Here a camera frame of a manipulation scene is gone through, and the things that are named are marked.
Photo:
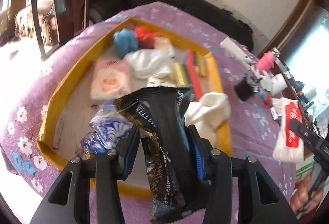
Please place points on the purple floral tablecloth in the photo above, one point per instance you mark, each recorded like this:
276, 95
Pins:
47, 106

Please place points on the pink rose tissue pack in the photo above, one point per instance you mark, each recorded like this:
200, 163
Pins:
111, 79

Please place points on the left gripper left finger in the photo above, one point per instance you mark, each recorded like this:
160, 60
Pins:
115, 165

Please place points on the white green gloves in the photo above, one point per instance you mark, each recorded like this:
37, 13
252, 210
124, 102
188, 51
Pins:
263, 78

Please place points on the black cylindrical motor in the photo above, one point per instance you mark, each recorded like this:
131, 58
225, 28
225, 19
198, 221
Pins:
247, 88

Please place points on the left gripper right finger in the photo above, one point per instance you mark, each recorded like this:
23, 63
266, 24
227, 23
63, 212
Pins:
213, 166

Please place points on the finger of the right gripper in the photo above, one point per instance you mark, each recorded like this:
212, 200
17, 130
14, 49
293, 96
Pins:
299, 129

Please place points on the wooden framed mirror cabinet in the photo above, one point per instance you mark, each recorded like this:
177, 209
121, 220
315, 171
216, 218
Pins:
303, 61

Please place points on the yellow cardboard tray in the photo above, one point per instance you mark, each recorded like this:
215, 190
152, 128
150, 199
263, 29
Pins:
83, 64

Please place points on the pink thermos bottle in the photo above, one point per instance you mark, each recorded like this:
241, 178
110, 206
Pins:
267, 60

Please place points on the blue sock ball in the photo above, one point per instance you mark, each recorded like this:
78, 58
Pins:
125, 41

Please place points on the striped sponge pack near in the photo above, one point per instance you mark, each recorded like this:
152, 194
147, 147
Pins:
185, 75

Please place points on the red label tissue pack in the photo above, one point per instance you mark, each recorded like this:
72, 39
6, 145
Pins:
289, 147

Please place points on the lemon print tissue pack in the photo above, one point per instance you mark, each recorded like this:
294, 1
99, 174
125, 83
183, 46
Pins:
155, 82

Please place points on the person's right hand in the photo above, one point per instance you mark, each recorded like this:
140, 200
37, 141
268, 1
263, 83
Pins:
300, 198

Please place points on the blue white patterned bag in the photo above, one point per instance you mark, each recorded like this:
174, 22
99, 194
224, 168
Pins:
109, 127

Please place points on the cream white towel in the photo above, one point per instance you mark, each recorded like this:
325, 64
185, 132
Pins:
208, 114

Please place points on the blue red sock bundle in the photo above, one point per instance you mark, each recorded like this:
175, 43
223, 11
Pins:
266, 98

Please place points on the white tissue pack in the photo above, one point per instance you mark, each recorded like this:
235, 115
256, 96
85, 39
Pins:
162, 43

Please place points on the black sofa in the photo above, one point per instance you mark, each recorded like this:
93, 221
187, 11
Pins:
220, 19

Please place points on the white cloth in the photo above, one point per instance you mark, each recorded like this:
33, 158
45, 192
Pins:
147, 63

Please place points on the black snack packet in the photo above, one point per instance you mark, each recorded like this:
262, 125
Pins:
159, 113

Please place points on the blue white cigarette box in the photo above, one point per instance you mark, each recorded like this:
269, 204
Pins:
276, 117

